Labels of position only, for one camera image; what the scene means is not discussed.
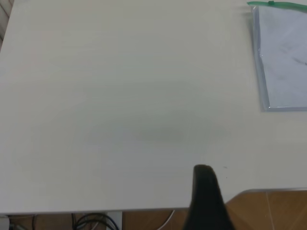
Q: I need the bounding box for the clear plastic zipper bag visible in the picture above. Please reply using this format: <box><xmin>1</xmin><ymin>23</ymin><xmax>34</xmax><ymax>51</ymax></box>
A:
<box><xmin>247</xmin><ymin>0</ymin><xmax>307</xmax><ymax>112</ymax></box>

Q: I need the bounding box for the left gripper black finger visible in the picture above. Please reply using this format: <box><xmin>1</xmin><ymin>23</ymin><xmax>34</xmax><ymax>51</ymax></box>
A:
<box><xmin>182</xmin><ymin>164</ymin><xmax>236</xmax><ymax>230</ymax></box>

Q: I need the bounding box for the white table leg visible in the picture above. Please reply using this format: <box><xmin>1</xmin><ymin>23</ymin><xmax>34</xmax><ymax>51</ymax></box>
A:
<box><xmin>106</xmin><ymin>211</ymin><xmax>124</xmax><ymax>230</ymax></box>

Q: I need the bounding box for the black cable loop under table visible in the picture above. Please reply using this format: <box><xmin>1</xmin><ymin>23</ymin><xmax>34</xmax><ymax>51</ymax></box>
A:
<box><xmin>76</xmin><ymin>213</ymin><xmax>118</xmax><ymax>230</ymax></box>

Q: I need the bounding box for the white object under table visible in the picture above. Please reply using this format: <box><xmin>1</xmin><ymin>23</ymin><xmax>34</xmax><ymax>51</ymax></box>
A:
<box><xmin>0</xmin><ymin>215</ymin><xmax>11</xmax><ymax>230</ymax></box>

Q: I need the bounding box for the white cable under table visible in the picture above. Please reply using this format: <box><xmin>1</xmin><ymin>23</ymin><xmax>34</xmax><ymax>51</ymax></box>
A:
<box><xmin>161</xmin><ymin>210</ymin><xmax>176</xmax><ymax>230</ymax></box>

